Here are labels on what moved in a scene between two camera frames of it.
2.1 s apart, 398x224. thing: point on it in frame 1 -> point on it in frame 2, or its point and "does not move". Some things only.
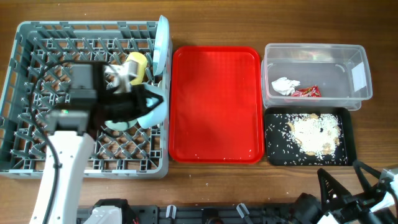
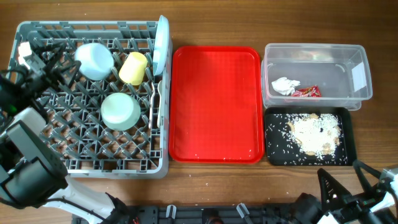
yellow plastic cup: x=142 y=61 does not move
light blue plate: x=161 y=51 does not move
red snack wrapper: x=313 y=91 does not move
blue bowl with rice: x=157 y=117 -> x=97 y=61
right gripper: x=359 y=203 does not move
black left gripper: x=141 y=95 -> x=48 y=73
